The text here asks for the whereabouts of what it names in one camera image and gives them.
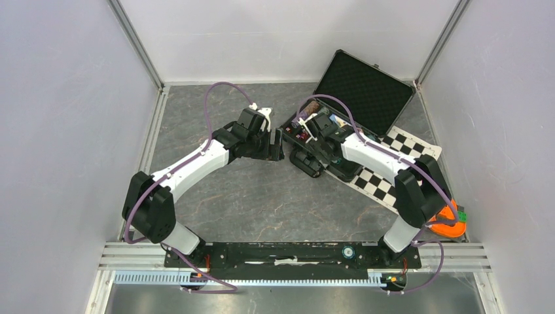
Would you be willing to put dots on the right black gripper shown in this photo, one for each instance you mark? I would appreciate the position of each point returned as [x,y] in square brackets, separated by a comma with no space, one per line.
[315,148]

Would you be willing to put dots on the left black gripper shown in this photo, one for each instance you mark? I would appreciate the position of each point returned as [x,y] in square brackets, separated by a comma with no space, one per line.
[274,152]

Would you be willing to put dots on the blue card deck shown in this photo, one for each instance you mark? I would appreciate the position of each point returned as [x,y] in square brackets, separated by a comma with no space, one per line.
[338,121]

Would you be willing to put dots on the purple chip stack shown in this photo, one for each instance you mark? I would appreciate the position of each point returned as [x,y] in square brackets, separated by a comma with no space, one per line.
[295,122]

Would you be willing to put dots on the brown chip stack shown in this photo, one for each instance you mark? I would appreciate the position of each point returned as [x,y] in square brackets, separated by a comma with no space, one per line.
[311,108]

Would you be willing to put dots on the black poker set case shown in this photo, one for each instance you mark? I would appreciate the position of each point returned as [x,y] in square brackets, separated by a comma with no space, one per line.
[351,86]

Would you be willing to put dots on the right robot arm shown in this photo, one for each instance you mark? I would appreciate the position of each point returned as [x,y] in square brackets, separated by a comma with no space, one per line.
[420,188]

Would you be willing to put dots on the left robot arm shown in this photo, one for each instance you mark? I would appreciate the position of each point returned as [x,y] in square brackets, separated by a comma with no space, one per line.
[150,201]

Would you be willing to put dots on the black white checkered board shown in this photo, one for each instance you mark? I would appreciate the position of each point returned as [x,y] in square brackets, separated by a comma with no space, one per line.
[374,168]

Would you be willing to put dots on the green toy block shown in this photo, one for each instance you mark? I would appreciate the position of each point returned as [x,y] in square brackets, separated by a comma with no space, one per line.
[462,216]

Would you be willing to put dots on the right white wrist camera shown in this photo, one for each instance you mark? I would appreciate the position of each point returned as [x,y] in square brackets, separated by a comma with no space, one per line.
[310,127]

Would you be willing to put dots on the teal chip on rail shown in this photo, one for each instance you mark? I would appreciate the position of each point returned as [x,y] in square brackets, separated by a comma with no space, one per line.
[348,252]

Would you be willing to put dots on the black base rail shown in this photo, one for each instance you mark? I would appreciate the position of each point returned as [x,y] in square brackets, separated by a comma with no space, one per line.
[298,260]

